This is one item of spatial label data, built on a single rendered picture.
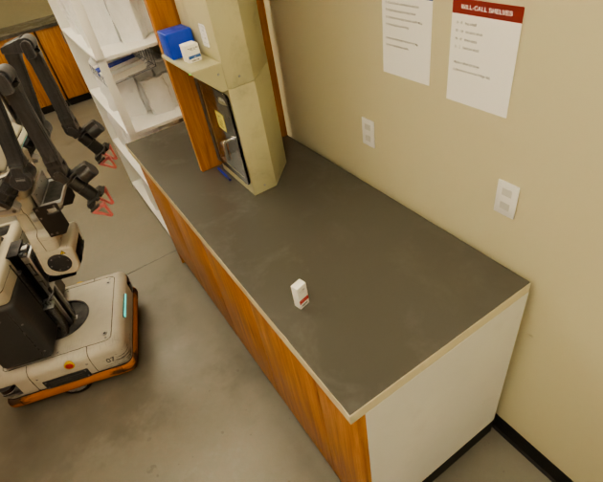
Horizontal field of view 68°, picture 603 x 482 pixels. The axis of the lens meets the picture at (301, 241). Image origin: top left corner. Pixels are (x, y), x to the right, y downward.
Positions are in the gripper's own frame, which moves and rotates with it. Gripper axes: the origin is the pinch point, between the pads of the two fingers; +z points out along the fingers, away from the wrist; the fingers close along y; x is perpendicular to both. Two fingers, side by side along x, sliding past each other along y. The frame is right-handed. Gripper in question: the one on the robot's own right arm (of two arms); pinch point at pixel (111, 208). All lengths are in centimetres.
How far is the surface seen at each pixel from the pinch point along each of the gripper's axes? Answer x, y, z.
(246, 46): -87, -9, -16
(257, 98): -79, -9, 1
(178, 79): -56, 21, -15
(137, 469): 69, -62, 77
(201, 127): -48, 22, 7
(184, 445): 49, -58, 87
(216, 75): -73, -13, -17
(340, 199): -80, -32, 47
